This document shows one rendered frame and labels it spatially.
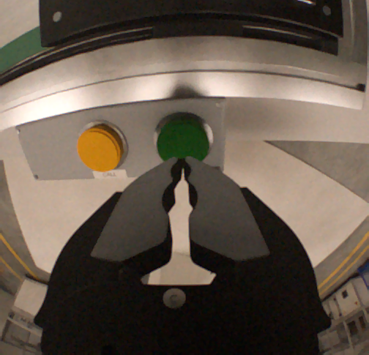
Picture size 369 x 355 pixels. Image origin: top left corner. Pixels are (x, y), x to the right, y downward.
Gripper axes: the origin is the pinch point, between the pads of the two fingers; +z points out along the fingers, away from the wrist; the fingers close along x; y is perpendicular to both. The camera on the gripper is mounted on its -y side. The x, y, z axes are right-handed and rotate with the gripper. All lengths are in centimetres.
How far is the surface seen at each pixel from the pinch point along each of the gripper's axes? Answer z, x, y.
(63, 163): 3.3, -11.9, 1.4
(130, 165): 3.3, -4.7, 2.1
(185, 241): 13.4, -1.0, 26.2
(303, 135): 13.4, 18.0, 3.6
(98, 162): 2.1, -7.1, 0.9
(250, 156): 13.5, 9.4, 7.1
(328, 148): 99, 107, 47
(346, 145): 99, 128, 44
